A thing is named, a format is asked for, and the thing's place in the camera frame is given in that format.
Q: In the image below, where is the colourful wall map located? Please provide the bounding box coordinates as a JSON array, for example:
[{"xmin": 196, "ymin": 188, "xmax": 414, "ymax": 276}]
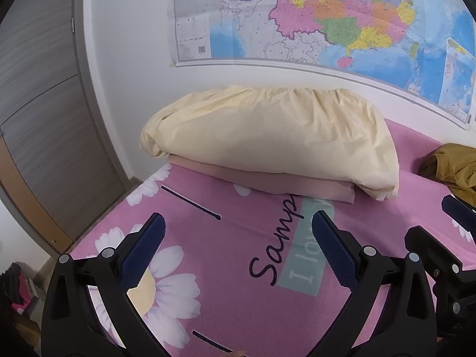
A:
[{"xmin": 169, "ymin": 0, "xmax": 476, "ymax": 131}]

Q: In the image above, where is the grey wood-grain wardrobe door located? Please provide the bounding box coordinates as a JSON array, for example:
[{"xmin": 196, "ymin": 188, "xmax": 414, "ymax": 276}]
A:
[{"xmin": 0, "ymin": 0, "xmax": 144, "ymax": 255}]

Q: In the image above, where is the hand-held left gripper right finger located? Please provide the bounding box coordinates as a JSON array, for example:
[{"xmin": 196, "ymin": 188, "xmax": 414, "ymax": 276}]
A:
[{"xmin": 311, "ymin": 210, "xmax": 437, "ymax": 357}]

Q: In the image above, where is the mustard garment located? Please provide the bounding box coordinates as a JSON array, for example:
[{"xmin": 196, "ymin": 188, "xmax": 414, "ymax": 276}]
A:
[{"xmin": 418, "ymin": 143, "xmax": 476, "ymax": 207}]

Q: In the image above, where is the pink box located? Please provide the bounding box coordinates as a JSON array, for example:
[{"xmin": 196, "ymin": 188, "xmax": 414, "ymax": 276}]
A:
[{"xmin": 10, "ymin": 299, "xmax": 32, "ymax": 315}]

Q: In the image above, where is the pink floral bedsheet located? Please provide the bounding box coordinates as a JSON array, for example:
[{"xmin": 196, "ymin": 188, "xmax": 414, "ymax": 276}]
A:
[{"xmin": 71, "ymin": 117, "xmax": 476, "ymax": 357}]

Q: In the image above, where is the black bag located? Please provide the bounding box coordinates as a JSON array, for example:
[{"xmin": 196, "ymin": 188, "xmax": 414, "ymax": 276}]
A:
[{"xmin": 0, "ymin": 262, "xmax": 36, "ymax": 303}]

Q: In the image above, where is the cream large garment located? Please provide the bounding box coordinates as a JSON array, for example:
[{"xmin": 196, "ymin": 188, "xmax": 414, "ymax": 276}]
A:
[{"xmin": 139, "ymin": 85, "xmax": 400, "ymax": 202}]

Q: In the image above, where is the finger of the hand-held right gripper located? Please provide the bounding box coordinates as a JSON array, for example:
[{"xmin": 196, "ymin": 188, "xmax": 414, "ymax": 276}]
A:
[
  {"xmin": 442, "ymin": 193, "xmax": 476, "ymax": 244},
  {"xmin": 405, "ymin": 225, "xmax": 476, "ymax": 339}
]

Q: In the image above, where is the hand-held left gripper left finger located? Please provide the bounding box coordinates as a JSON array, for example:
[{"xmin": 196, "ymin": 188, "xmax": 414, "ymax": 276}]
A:
[{"xmin": 41, "ymin": 212, "xmax": 167, "ymax": 357}]

